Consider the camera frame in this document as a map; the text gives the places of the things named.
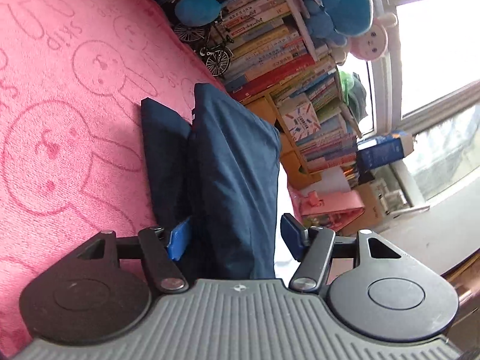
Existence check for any pink rabbit print blanket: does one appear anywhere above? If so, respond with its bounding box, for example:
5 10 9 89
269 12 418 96
0 0 301 346

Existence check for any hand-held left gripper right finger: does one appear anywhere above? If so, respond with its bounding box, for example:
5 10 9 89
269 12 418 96
280 213 402 293

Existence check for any navy and white jacket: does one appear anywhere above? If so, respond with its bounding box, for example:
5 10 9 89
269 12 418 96
140 82 297 282

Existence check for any pink and white rabbit plush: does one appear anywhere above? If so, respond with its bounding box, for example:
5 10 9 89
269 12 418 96
339 13 398 64

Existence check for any white colourful print card box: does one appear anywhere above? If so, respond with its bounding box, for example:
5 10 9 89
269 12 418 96
279 94 321 143

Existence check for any blue robot cat plush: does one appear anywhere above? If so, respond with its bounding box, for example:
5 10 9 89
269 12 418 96
305 0 377 46

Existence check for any miniature black bicycle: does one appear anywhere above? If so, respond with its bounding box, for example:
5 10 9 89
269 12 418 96
174 22 233 77

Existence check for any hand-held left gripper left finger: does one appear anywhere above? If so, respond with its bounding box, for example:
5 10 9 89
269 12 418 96
77 215 194 295

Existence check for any wooden drawer organizer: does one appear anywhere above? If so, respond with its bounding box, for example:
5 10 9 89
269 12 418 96
240 94 323 192

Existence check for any green clover toy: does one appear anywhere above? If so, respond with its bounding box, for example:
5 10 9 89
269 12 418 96
339 69 355 96

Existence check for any dark blue carton box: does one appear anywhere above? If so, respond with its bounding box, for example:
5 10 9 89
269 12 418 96
356 130 415 173

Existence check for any teal folded cloth stack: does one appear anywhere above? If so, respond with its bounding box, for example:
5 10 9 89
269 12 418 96
345 73 368 119

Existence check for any pink folder stand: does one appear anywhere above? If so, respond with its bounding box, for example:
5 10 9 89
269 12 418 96
298 189 366 233

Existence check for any row of colourful books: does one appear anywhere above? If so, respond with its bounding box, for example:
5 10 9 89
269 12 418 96
139 0 361 192

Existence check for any brown kraft clipboard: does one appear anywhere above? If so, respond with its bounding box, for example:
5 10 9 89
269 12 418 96
354 182 394 229

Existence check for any blue round plush ball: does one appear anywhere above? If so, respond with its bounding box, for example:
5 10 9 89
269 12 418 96
175 0 223 27

